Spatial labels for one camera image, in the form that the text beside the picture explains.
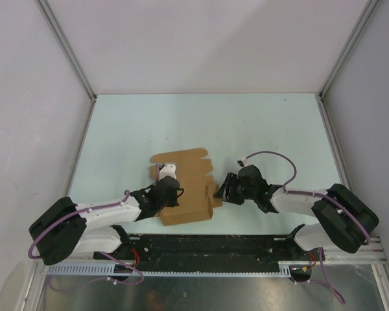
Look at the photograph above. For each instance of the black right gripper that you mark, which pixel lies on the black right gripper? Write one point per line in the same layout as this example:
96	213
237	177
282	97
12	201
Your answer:
231	181

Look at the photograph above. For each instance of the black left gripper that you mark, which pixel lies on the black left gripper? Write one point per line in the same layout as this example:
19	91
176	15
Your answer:
173	202

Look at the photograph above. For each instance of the brown cardboard box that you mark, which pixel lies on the brown cardboard box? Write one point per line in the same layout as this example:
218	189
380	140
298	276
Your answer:
194	172

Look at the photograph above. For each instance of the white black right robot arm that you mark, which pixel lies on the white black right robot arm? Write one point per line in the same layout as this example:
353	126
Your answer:
343	220

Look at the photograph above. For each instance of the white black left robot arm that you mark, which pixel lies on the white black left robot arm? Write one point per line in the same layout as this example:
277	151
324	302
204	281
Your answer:
68	228

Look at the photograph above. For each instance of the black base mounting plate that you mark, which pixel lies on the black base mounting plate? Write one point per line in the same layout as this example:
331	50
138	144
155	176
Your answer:
148	247

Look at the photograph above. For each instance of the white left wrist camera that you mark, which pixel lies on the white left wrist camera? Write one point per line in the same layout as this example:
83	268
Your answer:
167	170

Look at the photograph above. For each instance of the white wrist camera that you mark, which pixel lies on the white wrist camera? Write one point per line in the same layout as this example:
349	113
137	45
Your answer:
242	162
167	170

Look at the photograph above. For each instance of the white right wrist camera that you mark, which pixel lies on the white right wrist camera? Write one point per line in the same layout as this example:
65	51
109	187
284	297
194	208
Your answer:
242	162

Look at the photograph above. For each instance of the grey slotted cable duct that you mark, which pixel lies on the grey slotted cable duct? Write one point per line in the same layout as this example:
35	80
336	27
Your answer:
112	269

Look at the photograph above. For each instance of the left aluminium frame post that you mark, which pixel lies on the left aluminium frame post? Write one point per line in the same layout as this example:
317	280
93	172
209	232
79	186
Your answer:
63	42

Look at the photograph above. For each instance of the aluminium frame post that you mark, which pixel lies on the aluminium frame post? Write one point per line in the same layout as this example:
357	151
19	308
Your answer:
360	27
63	42

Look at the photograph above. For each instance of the right aluminium frame post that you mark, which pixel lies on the right aluminium frame post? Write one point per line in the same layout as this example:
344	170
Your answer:
360	27

